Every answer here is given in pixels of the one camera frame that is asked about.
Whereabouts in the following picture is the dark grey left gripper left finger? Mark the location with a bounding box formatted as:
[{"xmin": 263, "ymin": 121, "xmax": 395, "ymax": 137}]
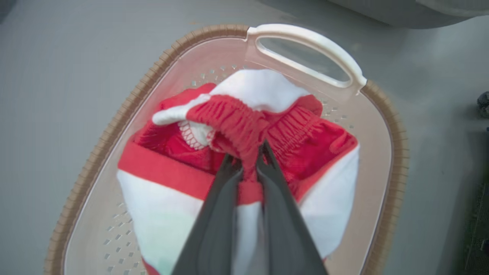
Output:
[{"xmin": 172, "ymin": 154, "xmax": 244, "ymax": 275}]

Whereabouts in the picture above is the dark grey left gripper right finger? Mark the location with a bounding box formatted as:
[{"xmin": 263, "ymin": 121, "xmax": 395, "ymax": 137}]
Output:
[{"xmin": 256, "ymin": 140, "xmax": 329, "ymax": 275}]

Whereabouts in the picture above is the red and white garment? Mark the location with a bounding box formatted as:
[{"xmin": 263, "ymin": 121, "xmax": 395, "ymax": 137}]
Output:
[{"xmin": 117, "ymin": 69, "xmax": 360, "ymax": 275}]

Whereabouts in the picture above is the white plastic laundry basket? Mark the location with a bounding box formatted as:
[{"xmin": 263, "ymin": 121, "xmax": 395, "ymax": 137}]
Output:
[{"xmin": 44, "ymin": 24, "xmax": 409, "ymax": 275}]

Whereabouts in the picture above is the dark round wheel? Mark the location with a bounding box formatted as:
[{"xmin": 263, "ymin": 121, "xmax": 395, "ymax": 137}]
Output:
[{"xmin": 476, "ymin": 91, "xmax": 489, "ymax": 118}]

